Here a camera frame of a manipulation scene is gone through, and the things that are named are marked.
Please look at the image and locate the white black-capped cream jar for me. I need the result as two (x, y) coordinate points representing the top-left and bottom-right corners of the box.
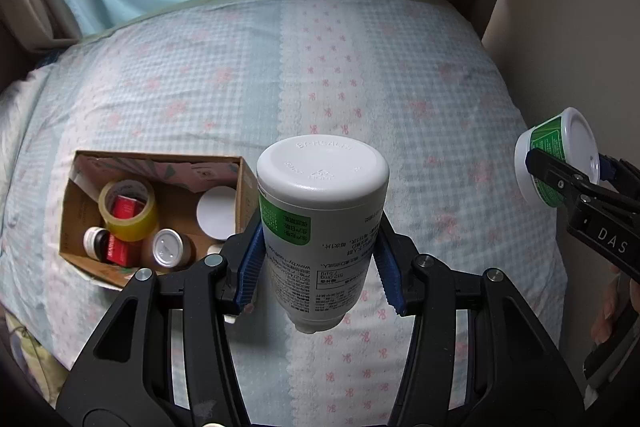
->
(82, 227), (110, 262)

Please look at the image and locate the white green-label bottle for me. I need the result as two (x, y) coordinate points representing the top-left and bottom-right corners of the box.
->
(257, 134), (390, 334)

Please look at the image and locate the person's right hand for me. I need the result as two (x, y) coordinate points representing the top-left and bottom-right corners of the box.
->
(590, 265), (620, 345)

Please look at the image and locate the red Marlboro cigarette pack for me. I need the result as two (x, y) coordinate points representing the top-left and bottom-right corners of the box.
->
(106, 195), (143, 268)

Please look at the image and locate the brown jar silver lid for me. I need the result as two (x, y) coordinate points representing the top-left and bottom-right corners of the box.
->
(142, 228), (195, 271)

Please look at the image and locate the yellow tape roll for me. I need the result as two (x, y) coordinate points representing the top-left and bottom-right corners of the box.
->
(98, 178), (158, 243)

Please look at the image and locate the beige jar white lid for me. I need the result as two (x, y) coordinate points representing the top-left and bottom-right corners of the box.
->
(196, 185), (236, 242)

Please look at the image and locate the floral checked bed quilt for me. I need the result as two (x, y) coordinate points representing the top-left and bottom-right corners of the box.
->
(0, 0), (569, 426)

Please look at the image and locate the beige left curtain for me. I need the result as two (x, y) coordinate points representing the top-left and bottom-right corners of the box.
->
(1, 0), (81, 53)

